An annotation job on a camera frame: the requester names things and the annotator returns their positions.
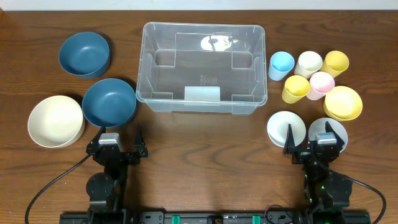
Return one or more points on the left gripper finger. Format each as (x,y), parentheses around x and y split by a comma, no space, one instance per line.
(95,140)
(139,143)

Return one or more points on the clear plastic storage container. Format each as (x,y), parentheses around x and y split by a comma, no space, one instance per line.
(213,68)

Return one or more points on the large cream bowl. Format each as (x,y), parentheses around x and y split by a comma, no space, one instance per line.
(56,121)

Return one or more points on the white small bowl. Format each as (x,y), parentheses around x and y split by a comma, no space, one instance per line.
(277,128)

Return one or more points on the dark blue bowl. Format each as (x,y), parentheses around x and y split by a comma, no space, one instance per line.
(110,103)
(85,55)

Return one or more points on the cream cup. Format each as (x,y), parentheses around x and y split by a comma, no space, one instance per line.
(309,62)

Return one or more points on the pink cup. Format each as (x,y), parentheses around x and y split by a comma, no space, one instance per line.
(321,83)

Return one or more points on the grey small bowl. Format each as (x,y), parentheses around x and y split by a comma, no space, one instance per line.
(318,126)

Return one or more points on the far dark blue bowl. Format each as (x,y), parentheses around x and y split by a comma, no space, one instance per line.
(85,55)

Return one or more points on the light blue cup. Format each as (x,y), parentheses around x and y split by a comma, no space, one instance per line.
(281,64)

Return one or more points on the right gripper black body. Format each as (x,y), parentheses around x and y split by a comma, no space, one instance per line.
(313,154)

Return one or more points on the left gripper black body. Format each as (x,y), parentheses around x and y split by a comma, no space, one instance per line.
(115,155)

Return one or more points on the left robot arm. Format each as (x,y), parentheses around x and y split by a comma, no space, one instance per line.
(106,189)

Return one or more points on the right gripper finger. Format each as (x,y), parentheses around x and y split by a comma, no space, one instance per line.
(338,130)
(289,143)

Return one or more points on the yellow cup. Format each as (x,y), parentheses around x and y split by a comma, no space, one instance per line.
(295,88)
(335,63)

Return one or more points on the yellow small bowl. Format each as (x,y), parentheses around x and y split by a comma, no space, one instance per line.
(343,104)

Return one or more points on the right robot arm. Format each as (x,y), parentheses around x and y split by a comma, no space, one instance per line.
(328,193)

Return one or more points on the near dark blue bowl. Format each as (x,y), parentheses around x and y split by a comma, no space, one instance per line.
(110,103)

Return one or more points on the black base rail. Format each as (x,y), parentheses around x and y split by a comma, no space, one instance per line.
(270,216)

